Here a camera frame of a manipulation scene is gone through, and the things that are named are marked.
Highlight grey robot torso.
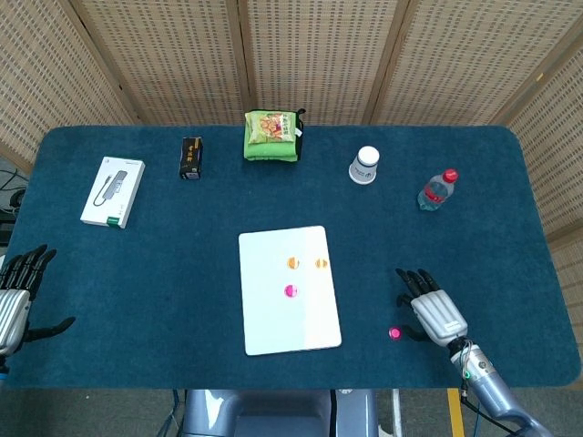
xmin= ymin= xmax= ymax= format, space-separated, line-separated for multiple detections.
xmin=184 ymin=388 xmax=379 ymax=437

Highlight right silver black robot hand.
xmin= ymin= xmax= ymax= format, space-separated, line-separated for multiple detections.
xmin=394 ymin=267 xmax=469 ymax=350

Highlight woven folding screen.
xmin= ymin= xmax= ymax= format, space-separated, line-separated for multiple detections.
xmin=0 ymin=0 xmax=583 ymax=292

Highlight teal table mat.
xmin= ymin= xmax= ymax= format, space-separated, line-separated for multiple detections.
xmin=0 ymin=125 xmax=583 ymax=391

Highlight upturned white paper cup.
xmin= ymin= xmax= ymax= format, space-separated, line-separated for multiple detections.
xmin=348 ymin=145 xmax=382 ymax=186

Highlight white magnetic board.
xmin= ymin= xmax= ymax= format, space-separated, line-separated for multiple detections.
xmin=238 ymin=225 xmax=343 ymax=357

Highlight small black carton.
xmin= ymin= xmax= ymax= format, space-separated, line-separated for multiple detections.
xmin=178 ymin=136 xmax=204 ymax=181

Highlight black cables on floor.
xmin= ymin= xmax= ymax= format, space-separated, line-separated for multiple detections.
xmin=0 ymin=168 xmax=29 ymax=218

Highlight green snack bag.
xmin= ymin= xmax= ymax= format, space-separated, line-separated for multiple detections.
xmin=244 ymin=111 xmax=296 ymax=146

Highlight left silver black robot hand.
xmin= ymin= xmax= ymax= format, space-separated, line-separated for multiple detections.
xmin=0 ymin=244 xmax=77 ymax=357

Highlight clear bottle red cap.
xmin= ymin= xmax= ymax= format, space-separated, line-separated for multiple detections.
xmin=417 ymin=168 xmax=460 ymax=213

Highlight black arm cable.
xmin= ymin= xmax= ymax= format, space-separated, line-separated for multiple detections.
xmin=459 ymin=386 xmax=525 ymax=433

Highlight white product box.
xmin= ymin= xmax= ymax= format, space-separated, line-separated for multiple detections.
xmin=79 ymin=156 xmax=147 ymax=229

